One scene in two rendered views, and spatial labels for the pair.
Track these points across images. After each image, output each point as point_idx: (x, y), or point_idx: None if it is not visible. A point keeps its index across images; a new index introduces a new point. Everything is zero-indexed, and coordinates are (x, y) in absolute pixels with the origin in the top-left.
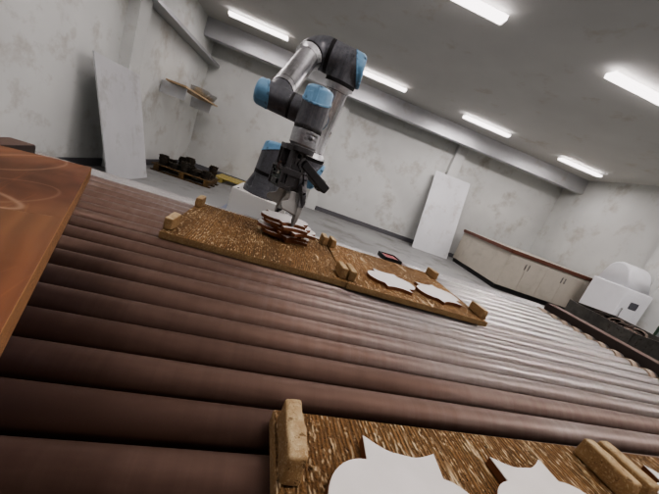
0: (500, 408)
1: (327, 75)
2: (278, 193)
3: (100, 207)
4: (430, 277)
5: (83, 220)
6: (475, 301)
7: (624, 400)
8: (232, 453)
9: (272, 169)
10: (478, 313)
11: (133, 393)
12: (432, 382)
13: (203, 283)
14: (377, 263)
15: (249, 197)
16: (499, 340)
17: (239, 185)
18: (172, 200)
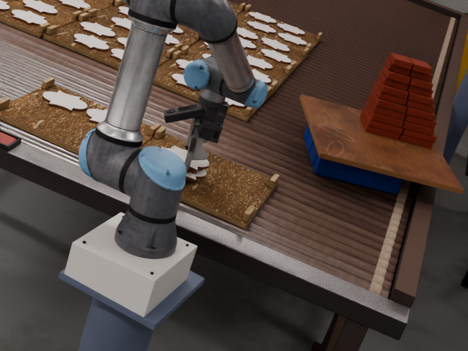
0: None
1: (177, 24)
2: (198, 148)
3: (313, 215)
4: (10, 108)
5: (313, 200)
6: None
7: (28, 50)
8: (255, 123)
9: (220, 132)
10: (52, 84)
11: (276, 136)
12: (172, 103)
13: (255, 156)
14: (76, 134)
15: None
16: (59, 83)
17: (178, 256)
18: (269, 239)
